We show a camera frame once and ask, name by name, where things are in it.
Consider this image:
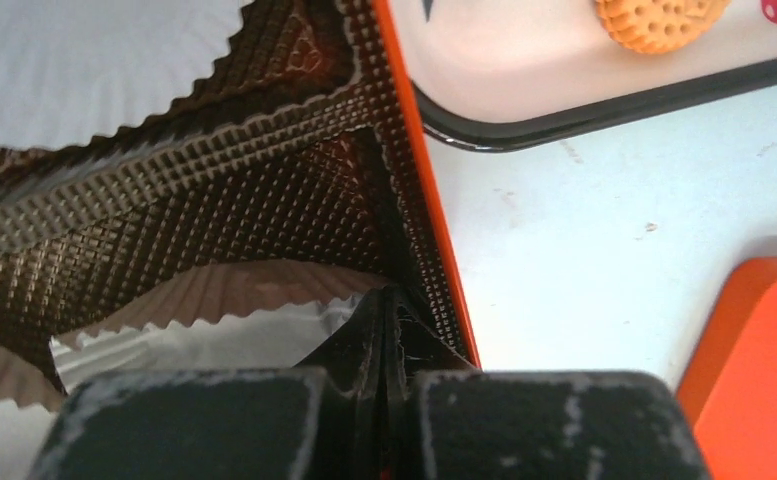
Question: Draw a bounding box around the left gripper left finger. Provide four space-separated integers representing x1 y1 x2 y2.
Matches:
28 369 326 479

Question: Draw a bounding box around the orange cookie box with dividers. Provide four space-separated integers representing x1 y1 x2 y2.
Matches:
0 0 483 412

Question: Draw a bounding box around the strawberry print serving tray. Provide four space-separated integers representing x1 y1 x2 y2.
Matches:
388 1 777 152

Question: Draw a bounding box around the white paper cupcake liner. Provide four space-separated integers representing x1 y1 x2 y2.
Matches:
0 260 386 479
0 0 243 150

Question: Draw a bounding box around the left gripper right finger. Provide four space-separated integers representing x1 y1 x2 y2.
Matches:
414 370 712 479

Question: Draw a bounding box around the round tan biscuit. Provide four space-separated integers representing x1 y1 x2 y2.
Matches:
594 0 731 55

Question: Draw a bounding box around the orange box lid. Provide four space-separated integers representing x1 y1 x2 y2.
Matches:
677 257 777 479

